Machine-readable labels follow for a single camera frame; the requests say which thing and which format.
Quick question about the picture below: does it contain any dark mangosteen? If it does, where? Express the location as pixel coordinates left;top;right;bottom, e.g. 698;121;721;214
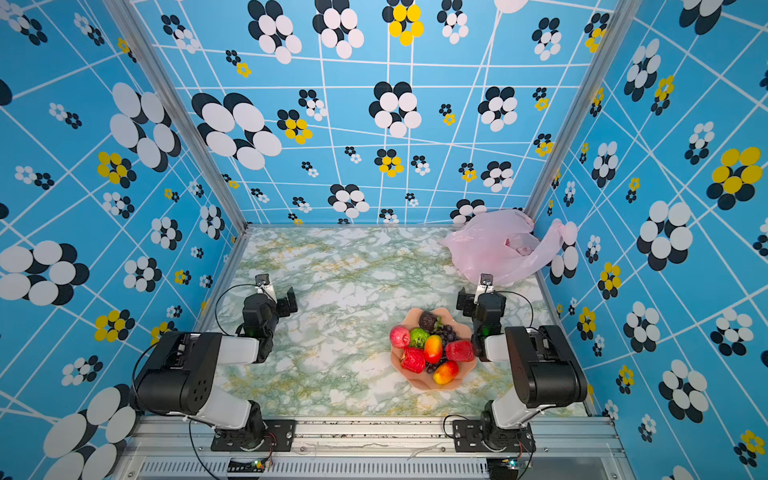
418;311;441;333

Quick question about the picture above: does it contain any aluminium corner post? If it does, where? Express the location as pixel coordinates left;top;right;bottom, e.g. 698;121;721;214
524;0;642;218
104;1;248;235

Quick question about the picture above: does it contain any pink plastic bag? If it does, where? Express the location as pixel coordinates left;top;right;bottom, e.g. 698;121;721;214
443;210;577;285

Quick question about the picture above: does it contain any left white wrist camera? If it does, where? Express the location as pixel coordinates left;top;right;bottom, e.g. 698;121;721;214
254;273;277;301

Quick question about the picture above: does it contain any red orange mango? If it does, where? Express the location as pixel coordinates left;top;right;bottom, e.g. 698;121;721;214
423;335;443;365

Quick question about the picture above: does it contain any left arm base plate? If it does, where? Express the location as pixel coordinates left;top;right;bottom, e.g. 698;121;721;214
210;419;297;453

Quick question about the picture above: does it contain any green circuit board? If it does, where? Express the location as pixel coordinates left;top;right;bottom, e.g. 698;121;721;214
227;459;273;474
486;458;522;480

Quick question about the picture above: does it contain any red yellow peach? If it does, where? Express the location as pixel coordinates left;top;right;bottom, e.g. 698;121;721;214
432;360;460;386

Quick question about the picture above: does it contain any left green circuit board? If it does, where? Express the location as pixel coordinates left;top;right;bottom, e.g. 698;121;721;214
227;459;273;474

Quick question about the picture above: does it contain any red pomegranate fruit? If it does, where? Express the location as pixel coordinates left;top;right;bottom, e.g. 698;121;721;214
445;340;475;362

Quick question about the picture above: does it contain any left aluminium corner post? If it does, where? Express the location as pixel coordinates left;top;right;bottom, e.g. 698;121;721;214
104;1;248;235

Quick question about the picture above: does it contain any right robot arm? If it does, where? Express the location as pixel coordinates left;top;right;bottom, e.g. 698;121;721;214
453;286;588;453

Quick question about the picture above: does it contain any right aluminium corner post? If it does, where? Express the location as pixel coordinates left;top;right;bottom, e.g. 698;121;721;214
524;0;642;218

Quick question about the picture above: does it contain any green apple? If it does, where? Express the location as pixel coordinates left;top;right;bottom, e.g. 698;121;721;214
409;328;430;349

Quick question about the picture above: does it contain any aluminium front rail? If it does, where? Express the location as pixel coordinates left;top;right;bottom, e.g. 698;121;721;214
114;417;635;479

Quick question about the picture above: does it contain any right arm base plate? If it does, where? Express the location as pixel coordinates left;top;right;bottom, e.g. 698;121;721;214
447;419;536;455

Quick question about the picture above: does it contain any pink scalloped fruit plate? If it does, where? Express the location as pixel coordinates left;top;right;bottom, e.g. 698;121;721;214
390;308;478;391

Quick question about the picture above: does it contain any right green circuit board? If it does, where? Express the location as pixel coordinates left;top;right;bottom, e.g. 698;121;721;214
486;458;522;480

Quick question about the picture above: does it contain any pink red apple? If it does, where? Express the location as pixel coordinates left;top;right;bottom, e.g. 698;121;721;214
389;325;411;349

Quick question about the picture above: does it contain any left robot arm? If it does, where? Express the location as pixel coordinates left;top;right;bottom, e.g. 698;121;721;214
132;285;298;453

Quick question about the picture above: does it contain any purple grape bunch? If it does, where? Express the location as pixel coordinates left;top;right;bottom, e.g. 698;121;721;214
433;325;459;345

